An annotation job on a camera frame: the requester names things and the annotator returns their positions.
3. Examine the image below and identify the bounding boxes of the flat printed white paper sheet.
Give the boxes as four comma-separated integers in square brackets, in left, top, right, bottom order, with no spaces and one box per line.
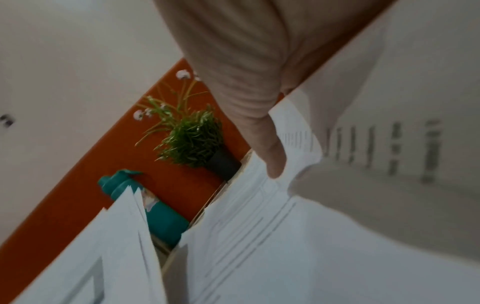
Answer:
[163,148,480,304]

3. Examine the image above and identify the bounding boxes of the teal water bottle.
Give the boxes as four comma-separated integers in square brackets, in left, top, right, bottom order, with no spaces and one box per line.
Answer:
[97,169,190,247]

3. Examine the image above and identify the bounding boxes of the person's right hand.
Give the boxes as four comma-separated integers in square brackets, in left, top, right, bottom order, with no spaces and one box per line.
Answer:
[153,0,398,179]

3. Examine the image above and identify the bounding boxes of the curled printed white paper sheet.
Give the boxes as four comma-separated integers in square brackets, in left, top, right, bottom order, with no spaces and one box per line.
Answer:
[268,0,480,262]

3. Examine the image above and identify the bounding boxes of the white paper sheets with fold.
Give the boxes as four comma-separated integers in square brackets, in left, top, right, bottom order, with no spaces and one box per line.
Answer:
[11,187,168,304]

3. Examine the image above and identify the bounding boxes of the green plant in black pot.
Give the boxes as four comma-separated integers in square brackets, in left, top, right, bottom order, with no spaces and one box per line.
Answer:
[133,69,243,182]

